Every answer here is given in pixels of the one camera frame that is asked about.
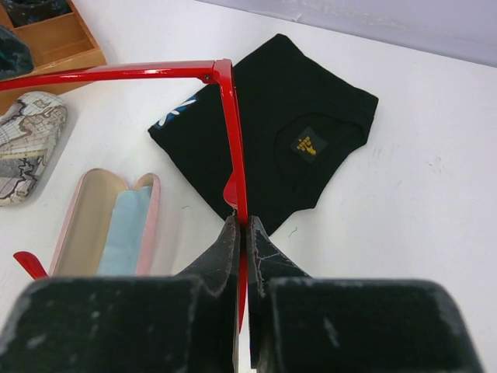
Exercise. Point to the light blue cloth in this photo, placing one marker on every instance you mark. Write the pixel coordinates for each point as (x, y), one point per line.
(125, 235)

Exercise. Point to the rolled black belt top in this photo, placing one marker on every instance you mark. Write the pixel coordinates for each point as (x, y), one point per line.
(23, 13)

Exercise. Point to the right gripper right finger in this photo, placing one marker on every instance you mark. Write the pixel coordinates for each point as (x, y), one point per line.
(300, 323)

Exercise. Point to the rolled blue yellow belt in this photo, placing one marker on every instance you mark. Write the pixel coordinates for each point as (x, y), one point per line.
(16, 57)

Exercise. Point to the black folded cloth pouch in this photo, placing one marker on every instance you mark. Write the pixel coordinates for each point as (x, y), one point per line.
(299, 124)

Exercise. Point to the marble pattern glasses case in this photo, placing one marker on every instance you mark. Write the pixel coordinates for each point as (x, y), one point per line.
(30, 130)

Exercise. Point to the pink glasses case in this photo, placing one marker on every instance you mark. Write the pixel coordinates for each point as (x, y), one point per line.
(83, 235)

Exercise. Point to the wooden compartment tray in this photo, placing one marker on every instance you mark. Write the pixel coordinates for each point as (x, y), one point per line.
(58, 44)

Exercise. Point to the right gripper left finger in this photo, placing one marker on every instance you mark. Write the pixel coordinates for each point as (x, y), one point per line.
(182, 323)

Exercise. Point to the red sunglasses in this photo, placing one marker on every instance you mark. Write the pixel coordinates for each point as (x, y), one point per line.
(209, 72)

